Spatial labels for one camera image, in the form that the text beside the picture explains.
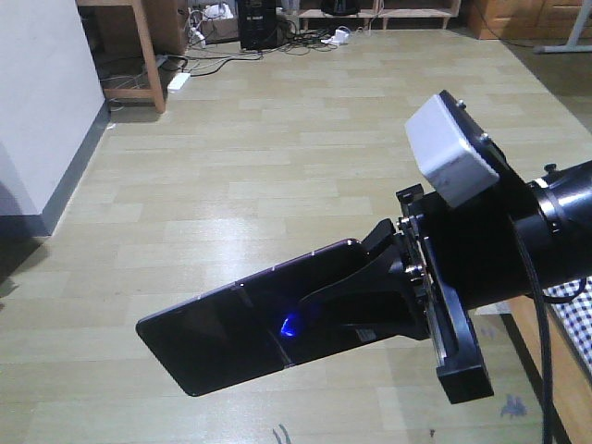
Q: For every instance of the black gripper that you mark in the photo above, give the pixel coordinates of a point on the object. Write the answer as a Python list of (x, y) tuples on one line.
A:
[(468, 257)]

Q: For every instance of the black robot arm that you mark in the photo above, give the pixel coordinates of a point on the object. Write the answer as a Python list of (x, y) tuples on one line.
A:
[(551, 218)]

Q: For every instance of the black computer tower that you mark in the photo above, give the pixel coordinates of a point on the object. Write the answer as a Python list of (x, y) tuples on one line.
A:
[(258, 24)]

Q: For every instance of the white power strip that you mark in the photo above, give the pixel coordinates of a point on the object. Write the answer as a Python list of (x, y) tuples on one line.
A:
[(178, 82)]

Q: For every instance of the wooden shelf unit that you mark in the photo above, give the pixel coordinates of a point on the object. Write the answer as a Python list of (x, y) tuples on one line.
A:
[(146, 29)]

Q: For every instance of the black foldable phone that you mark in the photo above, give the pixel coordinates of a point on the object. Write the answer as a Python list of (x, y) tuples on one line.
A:
[(251, 327)]

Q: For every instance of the wooden cabinet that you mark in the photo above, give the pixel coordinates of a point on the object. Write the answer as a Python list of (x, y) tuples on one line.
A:
[(522, 19)]

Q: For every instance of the checkered quilt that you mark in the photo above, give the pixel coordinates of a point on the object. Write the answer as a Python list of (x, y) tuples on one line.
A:
[(571, 302)]

